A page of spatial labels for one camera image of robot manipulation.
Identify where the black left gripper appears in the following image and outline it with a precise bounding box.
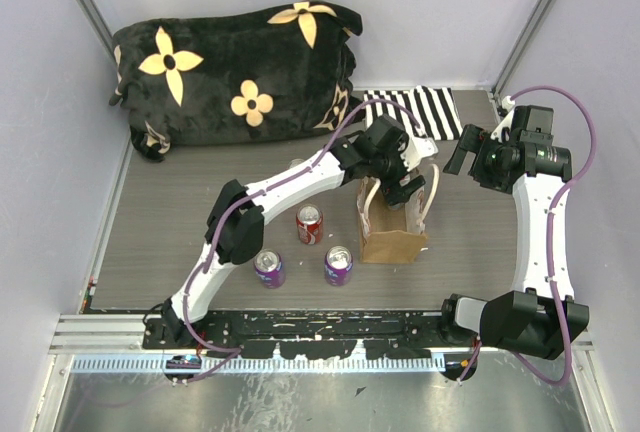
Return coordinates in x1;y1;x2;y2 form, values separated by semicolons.
370;138;426;207

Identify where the brown canvas tote bag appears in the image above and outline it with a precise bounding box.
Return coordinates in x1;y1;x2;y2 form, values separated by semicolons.
356;163;440;265

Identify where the red coca-cola can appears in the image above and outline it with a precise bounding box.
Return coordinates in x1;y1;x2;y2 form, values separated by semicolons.
289;158;305;168
296;204;323;245

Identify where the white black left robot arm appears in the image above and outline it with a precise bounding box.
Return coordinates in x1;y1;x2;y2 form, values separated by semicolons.
161;115;437;348

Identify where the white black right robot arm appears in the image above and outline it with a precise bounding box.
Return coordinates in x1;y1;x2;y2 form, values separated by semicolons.
438;105;589;360

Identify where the black white striped cloth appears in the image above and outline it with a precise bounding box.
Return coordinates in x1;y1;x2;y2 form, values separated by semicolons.
363;85;462;141

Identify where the purple Fanta can right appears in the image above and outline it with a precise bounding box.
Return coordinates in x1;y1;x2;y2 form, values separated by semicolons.
324;246;353;286

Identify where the purple fanta can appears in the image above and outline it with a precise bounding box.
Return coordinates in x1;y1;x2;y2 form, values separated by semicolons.
253;249;286;289
324;246;353;286

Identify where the black floral plush blanket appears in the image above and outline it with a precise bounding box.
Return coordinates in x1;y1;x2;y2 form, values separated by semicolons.
110;0;363;163

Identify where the purple Fanta can left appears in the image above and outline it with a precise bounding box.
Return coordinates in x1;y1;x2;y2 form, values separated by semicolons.
253;249;286;289

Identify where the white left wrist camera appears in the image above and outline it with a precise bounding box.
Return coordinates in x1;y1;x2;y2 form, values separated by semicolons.
400;136;439;172

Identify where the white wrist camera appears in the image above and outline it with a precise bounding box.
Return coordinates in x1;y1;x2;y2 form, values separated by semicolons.
490;95;516;143
400;136;439;172

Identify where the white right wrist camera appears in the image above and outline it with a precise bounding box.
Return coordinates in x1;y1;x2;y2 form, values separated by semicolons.
490;95;516;143

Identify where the black mounting rail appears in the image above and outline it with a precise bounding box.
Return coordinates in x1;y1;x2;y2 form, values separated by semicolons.
143;310;478;360

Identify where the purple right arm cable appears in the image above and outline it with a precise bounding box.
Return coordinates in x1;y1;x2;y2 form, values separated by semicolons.
457;85;596;386

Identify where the white slotted cable duct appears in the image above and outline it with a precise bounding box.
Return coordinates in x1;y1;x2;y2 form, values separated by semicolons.
70;353;446;374

